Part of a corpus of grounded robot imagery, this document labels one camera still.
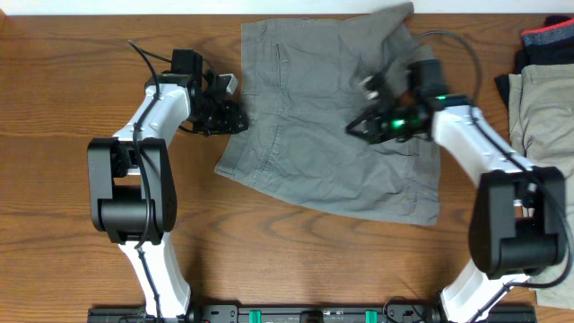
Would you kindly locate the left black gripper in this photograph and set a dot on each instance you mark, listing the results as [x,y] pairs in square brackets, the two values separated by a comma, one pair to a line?
[229,125]

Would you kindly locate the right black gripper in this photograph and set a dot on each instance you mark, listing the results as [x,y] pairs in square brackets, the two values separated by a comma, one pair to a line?
[374,124]

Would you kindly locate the grey shorts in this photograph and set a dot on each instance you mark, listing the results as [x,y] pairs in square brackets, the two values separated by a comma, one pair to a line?
[301,86]

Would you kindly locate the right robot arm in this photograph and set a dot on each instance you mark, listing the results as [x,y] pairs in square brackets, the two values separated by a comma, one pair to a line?
[518,226]

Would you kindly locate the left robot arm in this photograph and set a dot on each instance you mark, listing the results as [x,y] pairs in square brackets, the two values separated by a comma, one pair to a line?
[132,189]

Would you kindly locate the dark garment red trim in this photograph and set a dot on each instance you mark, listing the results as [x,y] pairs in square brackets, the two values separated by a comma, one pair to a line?
[550,47]

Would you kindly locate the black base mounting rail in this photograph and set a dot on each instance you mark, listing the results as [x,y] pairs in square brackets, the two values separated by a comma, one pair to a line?
[323,315]

